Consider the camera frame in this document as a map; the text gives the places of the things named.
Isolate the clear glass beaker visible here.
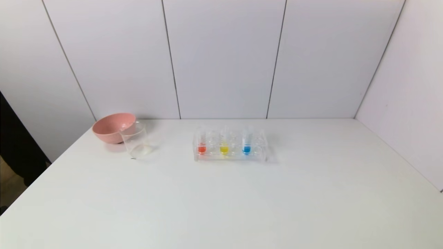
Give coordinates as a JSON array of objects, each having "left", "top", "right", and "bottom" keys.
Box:
[{"left": 119, "top": 121, "right": 154, "bottom": 160}]

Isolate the person leg in black trousers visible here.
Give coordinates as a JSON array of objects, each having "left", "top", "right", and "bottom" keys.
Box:
[{"left": 0, "top": 91, "right": 51, "bottom": 187}]

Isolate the test tube with red pigment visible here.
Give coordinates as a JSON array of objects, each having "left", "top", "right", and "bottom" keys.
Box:
[{"left": 197, "top": 127, "right": 207, "bottom": 155}]

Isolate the test tube with blue pigment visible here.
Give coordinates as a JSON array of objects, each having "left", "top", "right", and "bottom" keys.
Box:
[{"left": 242, "top": 126, "right": 252, "bottom": 155}]

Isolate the pink bowl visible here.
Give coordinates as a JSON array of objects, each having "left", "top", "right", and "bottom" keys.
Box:
[{"left": 92, "top": 112, "right": 137, "bottom": 144}]

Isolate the test tube with yellow pigment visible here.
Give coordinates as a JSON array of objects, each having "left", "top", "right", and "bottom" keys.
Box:
[{"left": 219, "top": 126, "right": 230, "bottom": 156}]

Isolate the clear plastic test tube rack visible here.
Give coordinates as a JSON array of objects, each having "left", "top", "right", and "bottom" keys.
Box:
[{"left": 193, "top": 128, "right": 269, "bottom": 163}]

